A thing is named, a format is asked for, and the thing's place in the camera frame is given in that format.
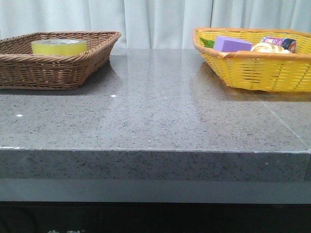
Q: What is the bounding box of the yellow tape roll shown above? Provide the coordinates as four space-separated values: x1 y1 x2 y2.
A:
31 38 87 56

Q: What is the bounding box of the green leaf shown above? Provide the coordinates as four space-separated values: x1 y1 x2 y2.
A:
200 37 215 49

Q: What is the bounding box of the white curtain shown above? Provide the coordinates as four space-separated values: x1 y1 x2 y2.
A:
0 0 311 49

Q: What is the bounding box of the purple foam block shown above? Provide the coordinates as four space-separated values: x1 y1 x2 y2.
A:
213 35 253 52

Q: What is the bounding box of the bread roll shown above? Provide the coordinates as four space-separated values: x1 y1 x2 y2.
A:
251 42 291 54

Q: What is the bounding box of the yellow wicker basket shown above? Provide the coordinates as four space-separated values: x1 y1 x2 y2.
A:
192 28 311 92

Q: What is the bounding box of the brown wicker basket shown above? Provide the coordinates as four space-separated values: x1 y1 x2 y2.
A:
0 31 121 90

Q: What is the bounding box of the colourful snack can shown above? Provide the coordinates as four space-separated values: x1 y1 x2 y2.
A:
261 36 297 53

